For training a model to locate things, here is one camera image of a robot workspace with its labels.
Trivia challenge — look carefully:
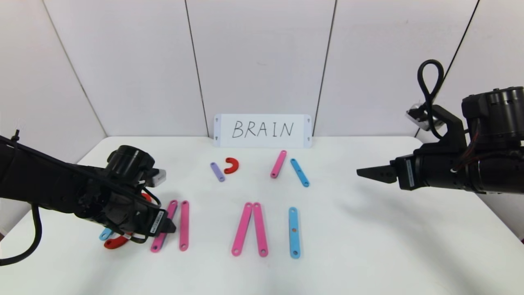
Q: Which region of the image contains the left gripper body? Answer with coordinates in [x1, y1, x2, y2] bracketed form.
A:
[108, 190, 169, 237]

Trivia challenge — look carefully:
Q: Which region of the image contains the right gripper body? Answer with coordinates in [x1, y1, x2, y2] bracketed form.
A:
[395, 147, 470, 191]

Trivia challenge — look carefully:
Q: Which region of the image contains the long pink bar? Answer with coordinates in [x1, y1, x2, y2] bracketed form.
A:
[179, 200, 190, 251]
[253, 202, 269, 257]
[150, 200, 179, 253]
[231, 202, 253, 257]

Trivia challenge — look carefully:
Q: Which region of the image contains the white BRAIN sign card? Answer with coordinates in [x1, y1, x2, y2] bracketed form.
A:
[214, 114, 312, 148]

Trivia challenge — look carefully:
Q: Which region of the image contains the short purple bar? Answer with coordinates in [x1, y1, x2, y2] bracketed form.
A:
[210, 162, 226, 182]

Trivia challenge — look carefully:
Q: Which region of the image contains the short blue bar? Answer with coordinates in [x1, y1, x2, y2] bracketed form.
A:
[290, 159, 310, 188]

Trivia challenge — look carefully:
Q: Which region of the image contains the short pink bar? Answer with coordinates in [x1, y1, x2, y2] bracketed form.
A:
[270, 150, 287, 179]

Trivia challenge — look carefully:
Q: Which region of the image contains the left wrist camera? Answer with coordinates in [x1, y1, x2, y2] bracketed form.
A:
[144, 168, 167, 188]

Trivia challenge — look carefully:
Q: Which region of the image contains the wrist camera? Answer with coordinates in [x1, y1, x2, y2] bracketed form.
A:
[144, 168, 167, 188]
[406, 104, 440, 132]

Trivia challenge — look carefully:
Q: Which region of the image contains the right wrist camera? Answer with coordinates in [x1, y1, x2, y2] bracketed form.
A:
[406, 104, 440, 132]

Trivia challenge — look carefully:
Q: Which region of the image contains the black right camera bracket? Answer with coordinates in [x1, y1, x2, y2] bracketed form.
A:
[430, 104, 468, 155]

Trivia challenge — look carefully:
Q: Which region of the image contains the black looped right cable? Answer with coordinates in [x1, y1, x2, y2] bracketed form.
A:
[417, 59, 445, 140]

